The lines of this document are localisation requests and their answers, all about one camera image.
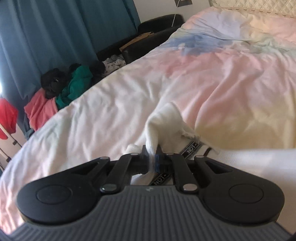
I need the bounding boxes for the cream white sweatshirt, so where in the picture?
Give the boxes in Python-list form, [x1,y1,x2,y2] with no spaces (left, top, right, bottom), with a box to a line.
[125,101,296,186]

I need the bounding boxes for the pink folded garment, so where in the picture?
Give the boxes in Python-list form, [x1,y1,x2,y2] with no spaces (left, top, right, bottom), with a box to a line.
[24,88,58,131]

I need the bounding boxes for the red cloth on rack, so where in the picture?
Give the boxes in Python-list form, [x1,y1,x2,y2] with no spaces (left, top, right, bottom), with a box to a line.
[0,98,18,134]

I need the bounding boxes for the black garment pile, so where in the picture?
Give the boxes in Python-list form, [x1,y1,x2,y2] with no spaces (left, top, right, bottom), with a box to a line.
[41,61,106,99]

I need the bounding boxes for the green garment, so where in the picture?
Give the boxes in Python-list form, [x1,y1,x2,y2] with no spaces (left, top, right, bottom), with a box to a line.
[55,65,93,110]

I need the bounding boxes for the pastel tie-dye bed sheet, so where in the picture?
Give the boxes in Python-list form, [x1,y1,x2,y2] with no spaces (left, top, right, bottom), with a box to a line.
[1,8,295,233]

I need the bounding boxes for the teal window curtain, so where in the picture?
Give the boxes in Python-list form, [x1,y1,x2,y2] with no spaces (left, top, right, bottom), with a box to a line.
[1,1,140,138]

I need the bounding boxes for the black sofa bench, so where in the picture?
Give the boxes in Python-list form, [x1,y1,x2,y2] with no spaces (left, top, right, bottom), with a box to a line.
[97,14,185,64]

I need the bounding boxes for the cream quilted headboard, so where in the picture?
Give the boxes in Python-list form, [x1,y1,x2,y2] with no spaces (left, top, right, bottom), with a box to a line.
[209,0,296,18]

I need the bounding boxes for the metal wall socket plate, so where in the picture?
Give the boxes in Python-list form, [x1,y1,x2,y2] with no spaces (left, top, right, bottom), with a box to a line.
[175,0,193,8]

